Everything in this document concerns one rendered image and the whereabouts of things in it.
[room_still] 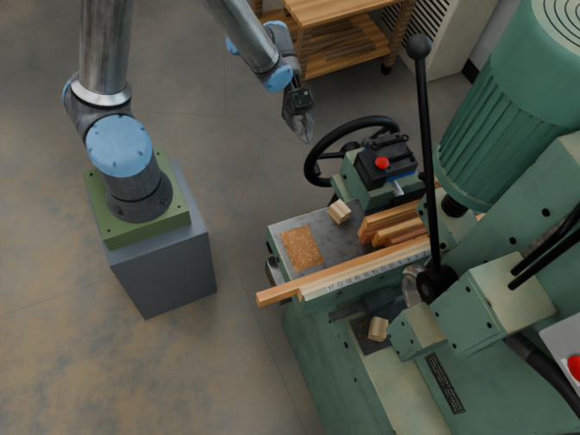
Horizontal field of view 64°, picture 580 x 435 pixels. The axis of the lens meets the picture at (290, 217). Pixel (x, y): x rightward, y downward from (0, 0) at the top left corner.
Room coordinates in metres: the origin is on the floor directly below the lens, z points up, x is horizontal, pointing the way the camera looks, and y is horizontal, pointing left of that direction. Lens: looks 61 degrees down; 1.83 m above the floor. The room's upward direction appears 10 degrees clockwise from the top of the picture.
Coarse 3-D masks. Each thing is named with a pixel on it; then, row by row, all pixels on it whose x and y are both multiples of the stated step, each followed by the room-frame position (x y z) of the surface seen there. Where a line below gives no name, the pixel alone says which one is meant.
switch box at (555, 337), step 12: (564, 324) 0.18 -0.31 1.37; (576, 324) 0.18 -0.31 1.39; (540, 336) 0.18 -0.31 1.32; (552, 336) 0.18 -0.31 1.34; (564, 336) 0.17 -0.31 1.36; (576, 336) 0.17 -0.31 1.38; (552, 348) 0.17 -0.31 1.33; (564, 348) 0.17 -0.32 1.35; (576, 348) 0.16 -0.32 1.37; (564, 372) 0.15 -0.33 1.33; (576, 384) 0.13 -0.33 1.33
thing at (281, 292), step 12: (480, 216) 0.58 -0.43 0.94; (408, 240) 0.49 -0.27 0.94; (372, 252) 0.45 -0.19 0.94; (384, 252) 0.45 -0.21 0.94; (348, 264) 0.41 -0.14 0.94; (360, 264) 0.41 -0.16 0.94; (312, 276) 0.37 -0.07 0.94; (324, 276) 0.37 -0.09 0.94; (276, 288) 0.33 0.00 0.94; (288, 288) 0.33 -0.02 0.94; (264, 300) 0.30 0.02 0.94; (276, 300) 0.31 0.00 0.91
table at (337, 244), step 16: (336, 176) 0.67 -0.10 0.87; (336, 192) 0.64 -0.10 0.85; (352, 208) 0.57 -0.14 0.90; (384, 208) 0.59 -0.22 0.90; (272, 224) 0.49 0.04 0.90; (288, 224) 0.50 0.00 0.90; (304, 224) 0.50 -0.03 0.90; (320, 224) 0.51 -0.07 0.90; (336, 224) 0.52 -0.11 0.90; (352, 224) 0.53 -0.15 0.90; (272, 240) 0.46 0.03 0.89; (320, 240) 0.47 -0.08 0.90; (336, 240) 0.48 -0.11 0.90; (352, 240) 0.49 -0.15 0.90; (288, 256) 0.42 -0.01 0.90; (336, 256) 0.44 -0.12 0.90; (352, 256) 0.45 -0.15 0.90; (288, 272) 0.38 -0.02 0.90; (304, 272) 0.39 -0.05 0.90; (368, 288) 0.39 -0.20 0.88; (320, 304) 0.33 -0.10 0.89; (336, 304) 0.35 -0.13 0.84
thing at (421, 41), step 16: (416, 48) 0.52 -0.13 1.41; (416, 64) 0.52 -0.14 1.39; (416, 80) 0.51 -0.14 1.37; (432, 176) 0.42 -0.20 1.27; (432, 192) 0.41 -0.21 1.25; (432, 208) 0.39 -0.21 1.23; (432, 224) 0.38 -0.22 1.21; (432, 240) 0.36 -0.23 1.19; (432, 256) 0.34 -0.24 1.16; (432, 272) 0.33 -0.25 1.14; (448, 272) 0.33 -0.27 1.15; (432, 288) 0.30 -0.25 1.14
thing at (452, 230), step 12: (444, 192) 0.54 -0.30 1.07; (420, 204) 0.53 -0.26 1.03; (420, 216) 0.51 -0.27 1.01; (444, 216) 0.48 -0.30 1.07; (468, 216) 0.49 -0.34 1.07; (444, 228) 0.46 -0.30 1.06; (456, 228) 0.46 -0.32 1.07; (468, 228) 0.47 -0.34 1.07; (444, 240) 0.45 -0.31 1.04; (456, 240) 0.44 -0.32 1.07
